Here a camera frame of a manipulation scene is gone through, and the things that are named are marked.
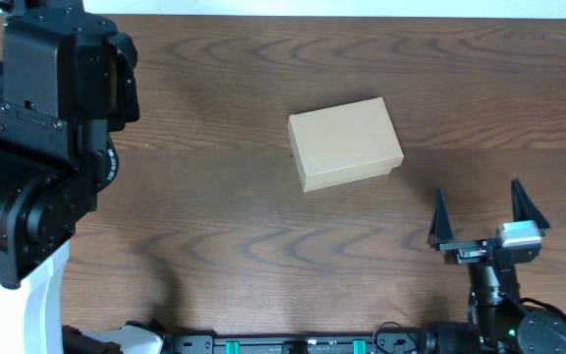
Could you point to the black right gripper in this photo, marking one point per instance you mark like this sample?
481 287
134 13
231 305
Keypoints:
482 246

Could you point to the cardboard box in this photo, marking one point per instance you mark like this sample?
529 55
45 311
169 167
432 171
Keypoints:
343 144

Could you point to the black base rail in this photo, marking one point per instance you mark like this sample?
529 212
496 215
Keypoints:
388 338

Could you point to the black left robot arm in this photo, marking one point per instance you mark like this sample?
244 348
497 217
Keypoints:
67 83

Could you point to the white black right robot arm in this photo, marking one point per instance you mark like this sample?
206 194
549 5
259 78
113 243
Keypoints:
500 319

